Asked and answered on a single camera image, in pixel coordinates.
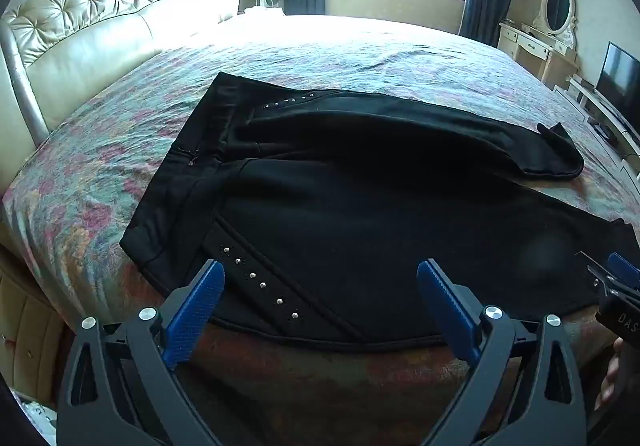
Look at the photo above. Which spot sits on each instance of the cream nightstand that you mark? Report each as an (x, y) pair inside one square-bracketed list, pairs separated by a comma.
[(30, 326)]

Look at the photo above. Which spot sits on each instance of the black television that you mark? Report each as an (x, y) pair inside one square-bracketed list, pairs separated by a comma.
[(622, 81)]

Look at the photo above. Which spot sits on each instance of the oval vanity mirror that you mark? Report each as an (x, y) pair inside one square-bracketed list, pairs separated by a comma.
[(557, 6)]

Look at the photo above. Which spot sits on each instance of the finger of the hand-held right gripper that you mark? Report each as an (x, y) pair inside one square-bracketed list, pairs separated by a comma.
[(622, 268)]

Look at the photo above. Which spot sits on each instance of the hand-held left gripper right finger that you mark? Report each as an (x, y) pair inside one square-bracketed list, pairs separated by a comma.
[(447, 306)]

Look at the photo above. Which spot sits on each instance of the black pants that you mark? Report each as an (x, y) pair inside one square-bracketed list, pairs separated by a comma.
[(350, 201)]

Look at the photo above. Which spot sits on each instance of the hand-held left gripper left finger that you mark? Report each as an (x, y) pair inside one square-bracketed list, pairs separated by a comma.
[(197, 306)]

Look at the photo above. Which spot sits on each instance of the cream tufted headboard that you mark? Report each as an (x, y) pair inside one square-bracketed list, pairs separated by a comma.
[(90, 21)]

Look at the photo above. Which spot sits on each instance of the white television stand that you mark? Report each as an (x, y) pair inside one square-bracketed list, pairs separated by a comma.
[(607, 116)]

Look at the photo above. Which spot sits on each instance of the cream vanity table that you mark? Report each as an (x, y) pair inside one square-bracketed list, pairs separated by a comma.
[(532, 46)]

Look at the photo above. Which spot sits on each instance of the floral bedspread bed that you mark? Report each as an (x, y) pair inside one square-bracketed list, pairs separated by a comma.
[(125, 136)]

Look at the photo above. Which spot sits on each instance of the person's right hand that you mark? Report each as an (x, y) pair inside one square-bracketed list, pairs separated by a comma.
[(614, 376)]

